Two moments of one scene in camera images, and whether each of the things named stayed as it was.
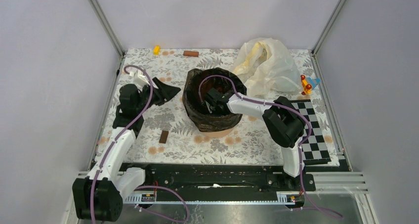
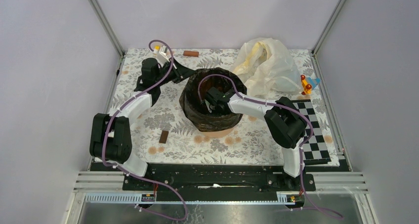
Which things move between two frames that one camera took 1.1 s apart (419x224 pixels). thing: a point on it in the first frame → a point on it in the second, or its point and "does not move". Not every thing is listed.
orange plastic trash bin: x=217 y=134 does not move
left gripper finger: x=168 y=92 → x=180 y=72
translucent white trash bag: x=267 y=69 does not move
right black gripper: x=214 y=110 does not move
